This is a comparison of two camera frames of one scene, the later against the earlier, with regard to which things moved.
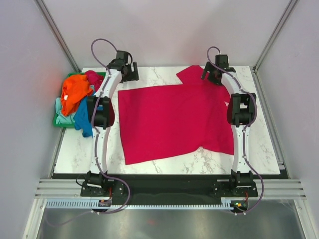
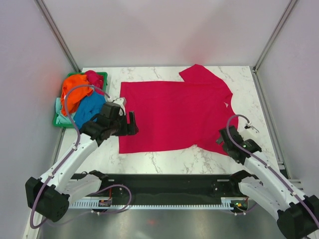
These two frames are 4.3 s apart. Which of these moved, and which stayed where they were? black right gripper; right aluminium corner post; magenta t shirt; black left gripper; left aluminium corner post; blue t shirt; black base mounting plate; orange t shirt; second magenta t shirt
Moved: black right gripper; magenta t shirt; black left gripper
Stayed: right aluminium corner post; left aluminium corner post; second magenta t shirt; blue t shirt; orange t shirt; black base mounting plate
